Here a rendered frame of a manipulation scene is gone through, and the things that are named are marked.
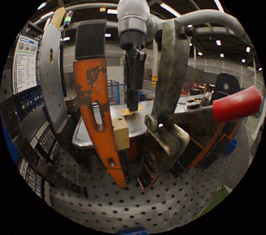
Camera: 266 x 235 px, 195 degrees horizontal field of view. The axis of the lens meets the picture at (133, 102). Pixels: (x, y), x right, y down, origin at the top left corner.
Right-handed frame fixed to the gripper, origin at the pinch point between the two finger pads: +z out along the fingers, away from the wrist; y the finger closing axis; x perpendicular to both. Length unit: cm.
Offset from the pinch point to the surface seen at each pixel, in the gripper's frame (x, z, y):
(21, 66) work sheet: 54, -22, 7
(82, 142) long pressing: 15.8, 5.5, -9.5
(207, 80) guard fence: -766, -26, 215
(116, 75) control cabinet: -119, -5, 791
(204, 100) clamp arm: -16.3, -2.9, -15.7
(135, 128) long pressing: 1.9, 5.7, -7.5
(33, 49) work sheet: 54, -32, 17
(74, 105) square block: 23.0, 2.9, 9.5
